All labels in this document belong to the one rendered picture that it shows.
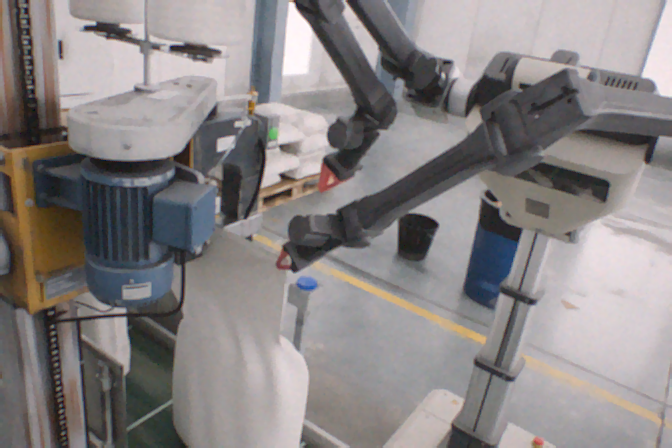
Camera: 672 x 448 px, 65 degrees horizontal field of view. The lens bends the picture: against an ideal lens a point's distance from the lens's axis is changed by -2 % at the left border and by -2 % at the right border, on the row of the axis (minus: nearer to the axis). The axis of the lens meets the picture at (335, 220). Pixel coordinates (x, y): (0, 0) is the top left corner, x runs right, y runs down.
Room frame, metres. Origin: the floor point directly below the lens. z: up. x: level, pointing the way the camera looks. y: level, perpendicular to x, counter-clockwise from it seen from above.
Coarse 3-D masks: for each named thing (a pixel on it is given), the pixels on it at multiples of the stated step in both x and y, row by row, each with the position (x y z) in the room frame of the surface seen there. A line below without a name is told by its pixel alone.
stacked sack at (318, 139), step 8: (312, 136) 4.45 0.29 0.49; (320, 136) 4.50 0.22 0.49; (280, 144) 4.34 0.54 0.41; (288, 144) 4.31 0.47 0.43; (296, 144) 4.28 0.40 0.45; (304, 144) 4.27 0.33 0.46; (312, 144) 4.35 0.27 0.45; (320, 144) 4.46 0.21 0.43; (328, 144) 4.57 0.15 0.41; (296, 152) 4.28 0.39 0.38
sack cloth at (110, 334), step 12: (84, 300) 1.35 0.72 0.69; (96, 300) 1.36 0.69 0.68; (84, 312) 1.35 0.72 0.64; (96, 312) 1.36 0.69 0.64; (108, 312) 1.39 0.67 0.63; (120, 312) 1.44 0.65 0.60; (84, 324) 1.35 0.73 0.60; (96, 324) 1.36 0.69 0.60; (108, 324) 1.39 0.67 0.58; (120, 324) 1.44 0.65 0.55; (96, 336) 1.36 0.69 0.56; (108, 336) 1.39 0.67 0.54; (120, 336) 1.43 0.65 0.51; (108, 348) 1.38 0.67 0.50; (120, 348) 1.43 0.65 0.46; (120, 360) 1.41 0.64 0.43
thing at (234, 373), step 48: (240, 240) 1.13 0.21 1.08; (192, 288) 1.21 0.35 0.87; (240, 288) 1.12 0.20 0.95; (192, 336) 1.13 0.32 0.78; (240, 336) 1.07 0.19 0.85; (192, 384) 1.10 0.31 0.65; (240, 384) 1.01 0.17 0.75; (288, 384) 1.01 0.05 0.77; (192, 432) 1.09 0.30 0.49; (240, 432) 1.00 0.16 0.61; (288, 432) 1.00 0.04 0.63
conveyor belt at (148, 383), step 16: (128, 336) 1.61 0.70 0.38; (144, 336) 1.62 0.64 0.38; (144, 352) 1.53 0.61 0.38; (160, 352) 1.54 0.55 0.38; (144, 368) 1.45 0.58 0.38; (160, 368) 1.46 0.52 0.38; (128, 384) 1.36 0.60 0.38; (144, 384) 1.37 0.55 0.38; (160, 384) 1.38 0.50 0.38; (128, 400) 1.29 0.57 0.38; (144, 400) 1.30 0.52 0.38; (160, 400) 1.31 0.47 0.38; (128, 416) 1.22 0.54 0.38; (144, 416) 1.23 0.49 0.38; (160, 416) 1.24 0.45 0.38; (128, 432) 1.16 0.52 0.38; (144, 432) 1.17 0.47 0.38; (160, 432) 1.18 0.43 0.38; (176, 432) 1.19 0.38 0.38
